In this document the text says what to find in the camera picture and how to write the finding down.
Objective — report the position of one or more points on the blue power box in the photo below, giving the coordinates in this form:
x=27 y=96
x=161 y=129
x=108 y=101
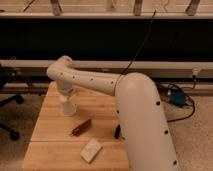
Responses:
x=177 y=97

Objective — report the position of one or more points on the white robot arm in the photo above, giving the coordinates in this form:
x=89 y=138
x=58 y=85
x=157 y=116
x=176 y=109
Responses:
x=142 y=119

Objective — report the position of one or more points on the black office chair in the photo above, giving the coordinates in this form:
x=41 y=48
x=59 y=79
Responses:
x=14 y=135

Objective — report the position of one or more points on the white sponge block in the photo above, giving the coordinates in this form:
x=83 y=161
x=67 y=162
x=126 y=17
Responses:
x=90 y=150

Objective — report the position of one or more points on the black eraser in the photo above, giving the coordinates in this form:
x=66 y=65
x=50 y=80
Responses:
x=117 y=132

